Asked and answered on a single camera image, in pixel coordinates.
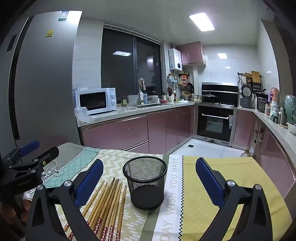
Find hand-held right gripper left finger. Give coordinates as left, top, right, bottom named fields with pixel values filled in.
left=25, top=159, right=104, bottom=241

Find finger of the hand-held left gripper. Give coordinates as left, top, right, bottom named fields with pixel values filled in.
left=10, top=146, right=60, bottom=173
left=8, top=140, right=40, bottom=164

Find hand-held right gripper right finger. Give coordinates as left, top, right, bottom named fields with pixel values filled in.
left=195, top=157, right=273, bottom=241

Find bunch of wooden chopsticks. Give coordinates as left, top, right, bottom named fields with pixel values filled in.
left=63, top=177, right=128, bottom=241

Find black mesh pen holder cup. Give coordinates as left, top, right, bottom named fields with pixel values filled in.
left=122, top=156, right=167, bottom=210

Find person's left hand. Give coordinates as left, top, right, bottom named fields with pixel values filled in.
left=20, top=192, right=32, bottom=222

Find patchwork printed tablecloth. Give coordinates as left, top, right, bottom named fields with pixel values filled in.
left=23, top=142, right=293, bottom=241

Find small tied bag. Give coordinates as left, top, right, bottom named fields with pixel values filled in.
left=240, top=148, right=255, bottom=158

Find clear crumpled plastic bag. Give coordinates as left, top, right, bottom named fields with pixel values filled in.
left=74, top=107, right=93, bottom=124

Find black built-in oven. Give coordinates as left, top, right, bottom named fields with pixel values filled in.
left=196, top=105, right=235, bottom=143

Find grey refrigerator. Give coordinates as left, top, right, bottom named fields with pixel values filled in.
left=0, top=10, right=83, bottom=158

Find white microwave oven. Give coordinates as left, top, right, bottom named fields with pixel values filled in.
left=73, top=88, right=117, bottom=115

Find pink kitchen counter cabinet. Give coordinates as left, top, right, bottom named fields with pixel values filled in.
left=79, top=103, right=196, bottom=155
left=233, top=108, right=296, bottom=197

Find black wok with lid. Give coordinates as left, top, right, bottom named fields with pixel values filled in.
left=201, top=92, right=218, bottom=103

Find clear plastic container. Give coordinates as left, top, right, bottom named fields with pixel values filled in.
left=127, top=95, right=139, bottom=110

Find black range hood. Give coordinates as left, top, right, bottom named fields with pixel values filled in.
left=201, top=82, right=238, bottom=105

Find black countertop appliance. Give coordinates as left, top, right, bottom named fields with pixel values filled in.
left=256, top=93, right=269, bottom=113

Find pale green bottle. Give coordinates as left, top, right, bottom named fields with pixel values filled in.
left=269, top=101, right=280, bottom=123

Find white rice cooker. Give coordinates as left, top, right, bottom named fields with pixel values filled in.
left=239, top=85, right=254, bottom=108

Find steel thermos flask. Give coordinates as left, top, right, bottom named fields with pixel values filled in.
left=279, top=106, right=287, bottom=127

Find steel kitchen faucet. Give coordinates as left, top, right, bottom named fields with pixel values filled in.
left=138, top=78, right=147, bottom=105

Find dark kitchen window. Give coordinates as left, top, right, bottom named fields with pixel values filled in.
left=101, top=23, right=162, bottom=103

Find pink insulated jug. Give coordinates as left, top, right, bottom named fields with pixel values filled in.
left=269, top=88, right=280, bottom=102

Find green plastic bag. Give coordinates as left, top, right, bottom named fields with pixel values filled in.
left=284, top=95, right=296, bottom=123

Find white water heater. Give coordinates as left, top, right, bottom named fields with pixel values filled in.
left=168, top=48, right=183, bottom=70

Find rectangular ceiling light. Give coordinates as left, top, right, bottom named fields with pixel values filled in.
left=188, top=13, right=215, bottom=32

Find white wired earphones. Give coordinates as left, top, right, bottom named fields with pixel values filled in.
left=41, top=160, right=70, bottom=184

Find pink wall cabinet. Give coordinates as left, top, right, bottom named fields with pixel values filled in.
left=176, top=42, right=207, bottom=68

